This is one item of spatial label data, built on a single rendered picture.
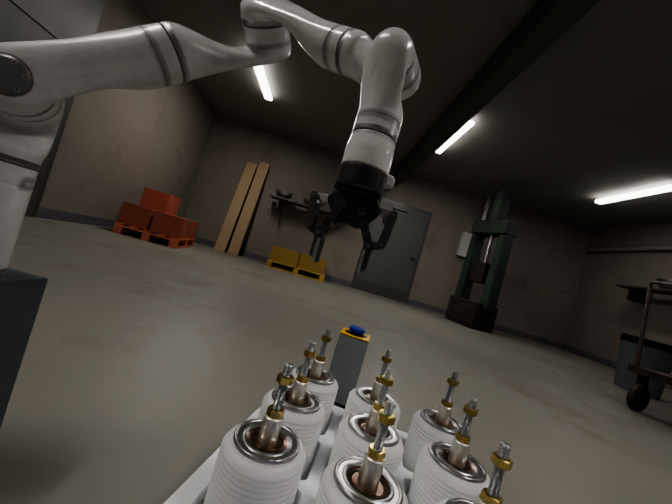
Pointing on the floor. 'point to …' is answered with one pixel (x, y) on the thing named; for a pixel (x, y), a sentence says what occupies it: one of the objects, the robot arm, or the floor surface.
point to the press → (482, 314)
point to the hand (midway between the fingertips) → (338, 259)
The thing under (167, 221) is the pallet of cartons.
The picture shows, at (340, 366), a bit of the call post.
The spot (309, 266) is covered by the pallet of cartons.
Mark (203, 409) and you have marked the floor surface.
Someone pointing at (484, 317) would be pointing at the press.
